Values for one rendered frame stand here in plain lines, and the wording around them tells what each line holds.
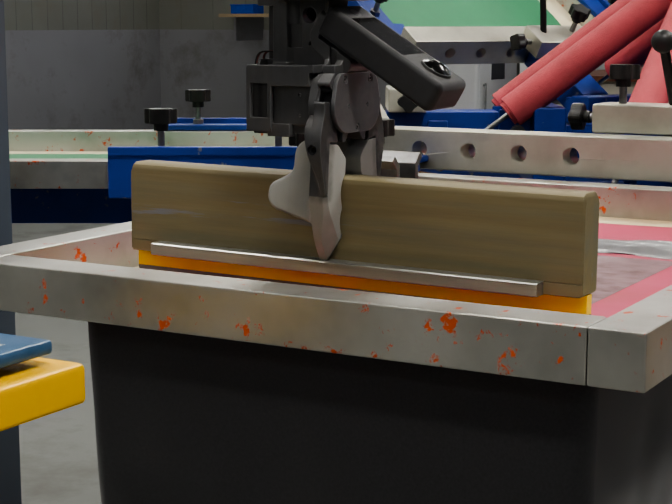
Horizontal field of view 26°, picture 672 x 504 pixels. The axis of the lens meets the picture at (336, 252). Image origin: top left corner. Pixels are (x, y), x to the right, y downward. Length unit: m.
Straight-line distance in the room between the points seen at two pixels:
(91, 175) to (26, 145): 0.58
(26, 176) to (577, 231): 1.12
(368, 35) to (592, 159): 0.71
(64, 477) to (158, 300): 2.85
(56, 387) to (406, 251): 0.30
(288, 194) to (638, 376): 0.35
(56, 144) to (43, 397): 1.64
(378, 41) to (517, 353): 0.29
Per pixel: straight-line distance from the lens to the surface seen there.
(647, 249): 1.43
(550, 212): 1.06
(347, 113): 1.12
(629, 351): 0.91
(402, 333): 0.97
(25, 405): 0.94
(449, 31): 2.66
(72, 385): 0.98
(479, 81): 11.99
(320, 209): 1.11
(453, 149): 1.84
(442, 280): 1.09
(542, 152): 1.80
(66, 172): 2.01
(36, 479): 3.91
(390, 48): 1.10
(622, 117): 1.81
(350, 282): 1.15
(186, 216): 1.22
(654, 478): 1.21
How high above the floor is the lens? 1.18
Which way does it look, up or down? 9 degrees down
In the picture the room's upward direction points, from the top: straight up
